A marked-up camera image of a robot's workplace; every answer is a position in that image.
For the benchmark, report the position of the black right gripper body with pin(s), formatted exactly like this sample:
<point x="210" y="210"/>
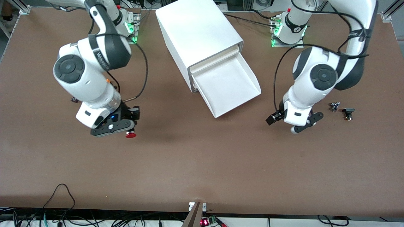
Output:
<point x="123" y="111"/>

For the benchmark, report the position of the red push button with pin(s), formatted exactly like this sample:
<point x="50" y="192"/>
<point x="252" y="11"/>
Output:
<point x="131" y="135"/>

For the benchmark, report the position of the white plastic drawer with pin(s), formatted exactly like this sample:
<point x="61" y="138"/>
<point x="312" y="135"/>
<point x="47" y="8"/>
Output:
<point x="227" y="88"/>
<point x="214" y="60"/>

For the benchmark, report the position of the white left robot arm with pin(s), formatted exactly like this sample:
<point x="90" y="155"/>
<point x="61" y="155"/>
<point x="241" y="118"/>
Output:
<point x="315" y="91"/>

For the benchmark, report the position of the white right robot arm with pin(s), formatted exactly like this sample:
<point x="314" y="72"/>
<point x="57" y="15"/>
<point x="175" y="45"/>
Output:
<point x="82" y="85"/>

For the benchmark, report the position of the black push button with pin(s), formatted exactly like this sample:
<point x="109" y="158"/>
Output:
<point x="348" y="111"/>

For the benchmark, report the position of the white drawer cabinet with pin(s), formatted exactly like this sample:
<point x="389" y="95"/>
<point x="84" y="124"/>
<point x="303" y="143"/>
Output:
<point x="195" y="31"/>

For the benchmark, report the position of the small black terminal block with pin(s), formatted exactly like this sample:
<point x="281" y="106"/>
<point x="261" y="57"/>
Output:
<point x="74" y="100"/>

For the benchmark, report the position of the small grey black component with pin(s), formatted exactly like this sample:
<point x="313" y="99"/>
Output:
<point x="334" y="106"/>

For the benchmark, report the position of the circuit board with red display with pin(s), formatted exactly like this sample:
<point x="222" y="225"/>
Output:
<point x="210" y="220"/>

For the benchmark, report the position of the aluminium corner profile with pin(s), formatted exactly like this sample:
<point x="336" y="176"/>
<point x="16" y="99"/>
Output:
<point x="23" y="8"/>
<point x="389" y="12"/>

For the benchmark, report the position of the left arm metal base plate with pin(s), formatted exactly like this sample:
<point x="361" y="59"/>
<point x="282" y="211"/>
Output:
<point x="296" y="46"/>

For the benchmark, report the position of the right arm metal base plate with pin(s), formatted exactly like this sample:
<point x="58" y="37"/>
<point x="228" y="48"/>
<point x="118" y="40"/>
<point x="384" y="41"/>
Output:
<point x="136" y="28"/>

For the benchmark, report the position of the camera mount post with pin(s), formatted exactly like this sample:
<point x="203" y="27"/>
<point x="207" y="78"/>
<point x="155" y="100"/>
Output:
<point x="194" y="217"/>

